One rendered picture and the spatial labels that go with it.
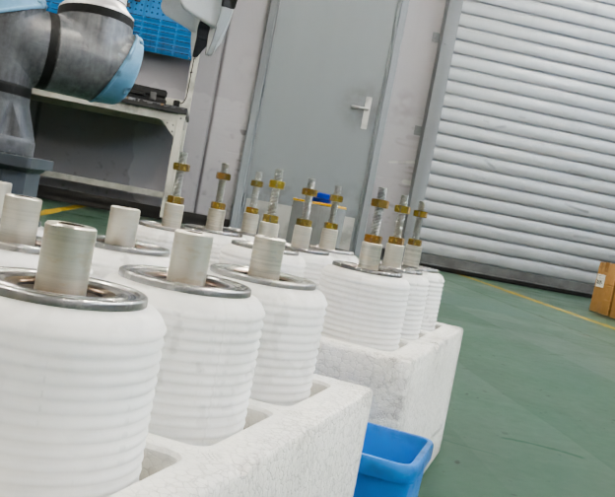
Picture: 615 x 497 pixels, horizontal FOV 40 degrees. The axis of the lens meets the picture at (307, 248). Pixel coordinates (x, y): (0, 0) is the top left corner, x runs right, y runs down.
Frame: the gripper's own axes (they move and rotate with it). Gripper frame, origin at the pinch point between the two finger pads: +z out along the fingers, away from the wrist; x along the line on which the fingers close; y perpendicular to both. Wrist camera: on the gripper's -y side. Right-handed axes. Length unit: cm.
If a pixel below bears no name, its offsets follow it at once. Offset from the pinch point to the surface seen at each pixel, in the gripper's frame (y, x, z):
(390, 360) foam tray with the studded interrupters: -12.7, 27.2, 28.7
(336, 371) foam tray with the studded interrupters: -9.4, 23.4, 31.0
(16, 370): 29, 58, 24
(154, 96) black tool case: -149, -437, -35
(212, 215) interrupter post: -7.4, -7.1, 19.1
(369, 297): -12.5, 22.0, 23.6
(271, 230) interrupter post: -6.8, 9.9, 19.0
